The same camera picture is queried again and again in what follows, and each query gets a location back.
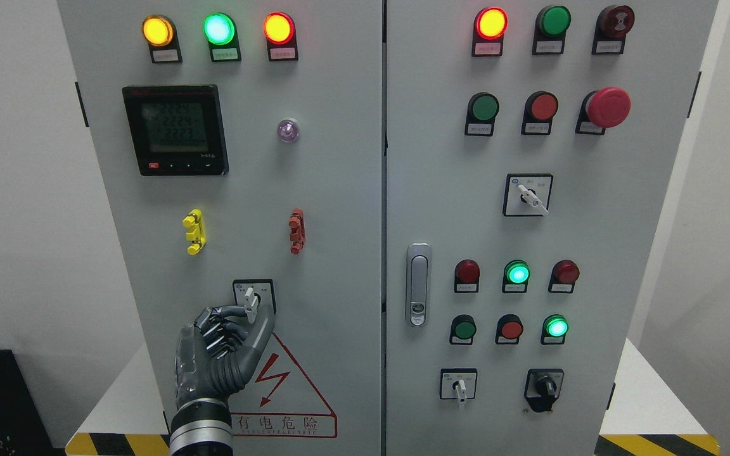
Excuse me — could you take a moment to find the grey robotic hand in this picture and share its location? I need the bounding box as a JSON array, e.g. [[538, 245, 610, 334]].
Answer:
[[175, 303, 275, 409]]

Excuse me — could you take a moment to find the white rotary light switch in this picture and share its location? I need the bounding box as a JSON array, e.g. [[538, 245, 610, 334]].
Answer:
[[232, 278, 276, 324]]

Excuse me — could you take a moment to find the yellow indicator light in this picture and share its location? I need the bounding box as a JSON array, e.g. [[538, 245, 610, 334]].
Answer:
[[142, 15, 183, 64]]

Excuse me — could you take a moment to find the red electrical danger sign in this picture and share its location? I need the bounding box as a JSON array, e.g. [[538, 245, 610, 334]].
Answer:
[[229, 334, 337, 439]]

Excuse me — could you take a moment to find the yellow terminal connector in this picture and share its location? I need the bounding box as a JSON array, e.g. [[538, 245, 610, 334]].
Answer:
[[182, 208, 207, 256]]

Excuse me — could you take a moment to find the red terminal connector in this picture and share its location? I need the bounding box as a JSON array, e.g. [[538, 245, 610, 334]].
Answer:
[[288, 208, 306, 256]]

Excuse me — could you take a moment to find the left grey cabinet door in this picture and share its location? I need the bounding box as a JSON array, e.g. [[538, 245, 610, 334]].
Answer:
[[58, 1, 383, 455]]

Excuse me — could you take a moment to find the grey cabinet door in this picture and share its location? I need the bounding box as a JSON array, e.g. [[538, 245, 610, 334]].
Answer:
[[385, 1, 718, 455], [58, 1, 383, 455]]

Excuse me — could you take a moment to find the black digital power meter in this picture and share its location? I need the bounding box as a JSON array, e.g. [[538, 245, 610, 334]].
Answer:
[[122, 84, 229, 177]]

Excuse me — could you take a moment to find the clear white indicator lamp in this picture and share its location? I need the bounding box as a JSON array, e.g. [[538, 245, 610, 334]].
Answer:
[[276, 118, 300, 143]]

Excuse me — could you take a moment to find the green push button lower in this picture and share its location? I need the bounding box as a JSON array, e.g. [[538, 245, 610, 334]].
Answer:
[[449, 314, 477, 345]]

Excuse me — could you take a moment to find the dark red indicator left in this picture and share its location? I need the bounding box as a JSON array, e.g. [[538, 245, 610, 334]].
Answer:
[[454, 259, 480, 293]]

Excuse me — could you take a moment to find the dark red indicator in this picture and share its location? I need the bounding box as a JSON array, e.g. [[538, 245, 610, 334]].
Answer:
[[548, 259, 580, 294], [454, 259, 480, 293]]

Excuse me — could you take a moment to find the red push button lower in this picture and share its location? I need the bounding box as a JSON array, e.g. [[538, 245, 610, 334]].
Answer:
[[495, 314, 524, 345]]

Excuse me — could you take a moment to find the red push button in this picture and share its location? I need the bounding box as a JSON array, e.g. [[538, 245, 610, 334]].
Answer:
[[521, 91, 559, 136], [495, 314, 524, 345]]

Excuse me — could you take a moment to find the lit green indicator middle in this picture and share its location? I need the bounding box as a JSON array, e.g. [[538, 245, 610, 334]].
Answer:
[[502, 259, 530, 293]]

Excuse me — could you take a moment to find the green indicator light top left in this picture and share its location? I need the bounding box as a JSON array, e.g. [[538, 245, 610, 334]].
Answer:
[[203, 12, 241, 61]]

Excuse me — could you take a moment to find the green indicator light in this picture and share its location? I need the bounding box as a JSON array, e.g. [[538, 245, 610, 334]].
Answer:
[[203, 12, 241, 61], [531, 5, 572, 55]]

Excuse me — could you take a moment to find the red indicator light top left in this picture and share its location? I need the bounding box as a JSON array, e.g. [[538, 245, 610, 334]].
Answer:
[[263, 11, 298, 61]]

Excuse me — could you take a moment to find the red indicator light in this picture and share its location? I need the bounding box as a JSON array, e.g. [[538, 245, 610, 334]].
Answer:
[[471, 6, 509, 57], [263, 11, 298, 61]]

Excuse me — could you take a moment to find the lit green push button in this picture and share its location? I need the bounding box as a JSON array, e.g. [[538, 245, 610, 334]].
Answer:
[[540, 314, 570, 345]]

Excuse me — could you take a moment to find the dark red indicator right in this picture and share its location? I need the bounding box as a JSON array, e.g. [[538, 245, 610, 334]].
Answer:
[[548, 259, 580, 294]]

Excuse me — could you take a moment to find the green push button upper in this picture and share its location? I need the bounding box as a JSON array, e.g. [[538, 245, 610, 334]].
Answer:
[[464, 92, 499, 137]]

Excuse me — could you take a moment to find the right grey cabinet door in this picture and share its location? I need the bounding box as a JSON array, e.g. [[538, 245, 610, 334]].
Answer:
[[385, 1, 718, 455]]

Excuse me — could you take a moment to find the red push button upper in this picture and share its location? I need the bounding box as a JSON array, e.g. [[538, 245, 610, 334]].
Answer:
[[521, 91, 559, 136]]

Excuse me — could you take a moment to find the red indicator light top right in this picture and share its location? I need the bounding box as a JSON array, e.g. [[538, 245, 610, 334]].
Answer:
[[471, 6, 509, 57]]

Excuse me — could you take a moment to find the white platform with hazard stripes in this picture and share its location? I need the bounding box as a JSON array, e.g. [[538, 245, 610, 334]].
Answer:
[[65, 341, 721, 455]]

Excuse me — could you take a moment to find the red emergency stop button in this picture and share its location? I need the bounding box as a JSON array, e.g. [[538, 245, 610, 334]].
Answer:
[[575, 86, 631, 136]]

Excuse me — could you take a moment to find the green indicator light top right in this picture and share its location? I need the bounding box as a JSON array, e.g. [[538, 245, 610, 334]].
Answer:
[[531, 5, 572, 55]]

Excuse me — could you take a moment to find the dark red buzzer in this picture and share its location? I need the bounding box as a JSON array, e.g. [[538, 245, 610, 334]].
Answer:
[[592, 4, 635, 55]]

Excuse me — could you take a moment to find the silver door handle lock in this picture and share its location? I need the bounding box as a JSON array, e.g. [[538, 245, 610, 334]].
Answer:
[[406, 243, 432, 328]]

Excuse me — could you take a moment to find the small white rotary switch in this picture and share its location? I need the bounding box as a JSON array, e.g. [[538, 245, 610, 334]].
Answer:
[[439, 369, 478, 402]]

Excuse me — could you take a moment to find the black rotary knob switch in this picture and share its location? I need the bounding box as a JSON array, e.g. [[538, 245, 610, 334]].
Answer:
[[523, 369, 565, 413]]

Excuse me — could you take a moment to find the white rotary selector switch upper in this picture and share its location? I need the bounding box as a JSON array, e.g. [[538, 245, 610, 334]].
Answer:
[[503, 174, 554, 217]]

